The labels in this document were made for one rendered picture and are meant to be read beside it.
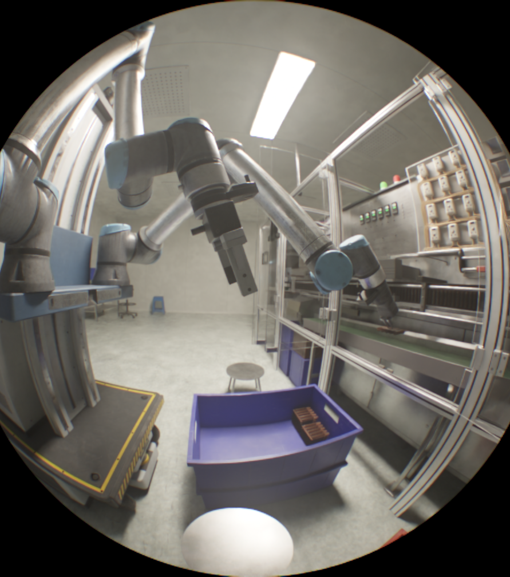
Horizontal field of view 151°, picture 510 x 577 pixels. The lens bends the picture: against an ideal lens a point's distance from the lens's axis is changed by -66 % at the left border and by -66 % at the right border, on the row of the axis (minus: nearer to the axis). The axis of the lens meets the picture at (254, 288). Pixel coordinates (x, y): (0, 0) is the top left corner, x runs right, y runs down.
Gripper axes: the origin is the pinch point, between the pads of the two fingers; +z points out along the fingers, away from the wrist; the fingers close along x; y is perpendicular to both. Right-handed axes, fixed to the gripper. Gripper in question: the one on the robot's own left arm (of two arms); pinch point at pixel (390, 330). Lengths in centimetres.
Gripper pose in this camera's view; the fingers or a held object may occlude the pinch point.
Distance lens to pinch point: 78.7
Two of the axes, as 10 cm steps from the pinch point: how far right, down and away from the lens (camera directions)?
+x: -1.9, -0.1, 9.8
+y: 7.7, -6.2, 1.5
